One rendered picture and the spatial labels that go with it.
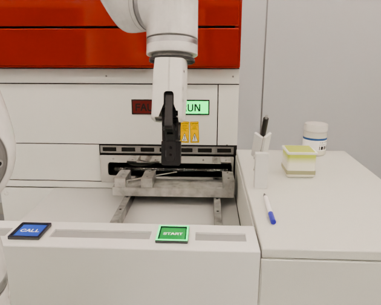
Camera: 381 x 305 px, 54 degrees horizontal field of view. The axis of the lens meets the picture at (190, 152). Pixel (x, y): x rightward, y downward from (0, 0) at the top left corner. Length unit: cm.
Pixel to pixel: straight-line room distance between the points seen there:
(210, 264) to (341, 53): 231
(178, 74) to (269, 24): 214
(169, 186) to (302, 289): 57
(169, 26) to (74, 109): 72
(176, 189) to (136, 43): 44
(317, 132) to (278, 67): 157
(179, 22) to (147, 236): 37
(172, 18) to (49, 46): 67
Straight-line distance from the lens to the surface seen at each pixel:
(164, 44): 60
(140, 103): 121
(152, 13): 62
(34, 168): 138
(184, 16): 61
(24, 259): 73
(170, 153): 61
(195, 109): 119
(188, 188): 112
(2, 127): 38
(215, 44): 113
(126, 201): 112
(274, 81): 271
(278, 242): 67
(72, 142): 130
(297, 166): 98
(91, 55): 118
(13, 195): 145
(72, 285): 72
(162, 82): 58
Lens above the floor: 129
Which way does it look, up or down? 16 degrees down
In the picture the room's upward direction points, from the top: straight up
